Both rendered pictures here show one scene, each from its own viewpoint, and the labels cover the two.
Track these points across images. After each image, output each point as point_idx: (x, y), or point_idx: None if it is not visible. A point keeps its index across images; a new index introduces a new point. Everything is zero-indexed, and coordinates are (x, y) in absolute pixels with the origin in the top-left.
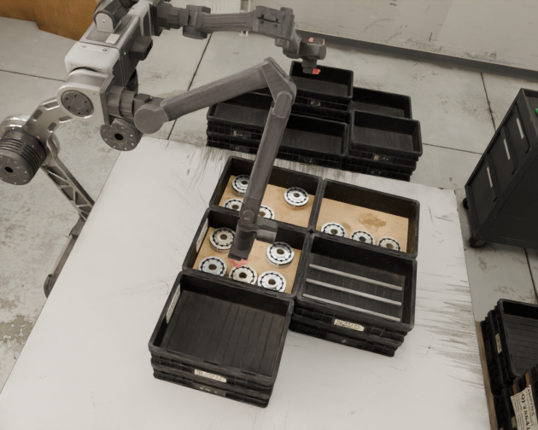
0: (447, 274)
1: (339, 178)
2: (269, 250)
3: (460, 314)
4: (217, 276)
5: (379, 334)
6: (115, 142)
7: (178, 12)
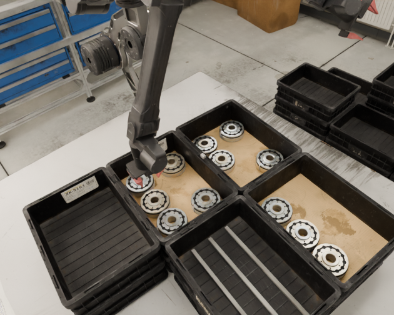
0: None
1: (352, 170)
2: (197, 192)
3: None
4: (121, 185)
5: None
6: (129, 50)
7: None
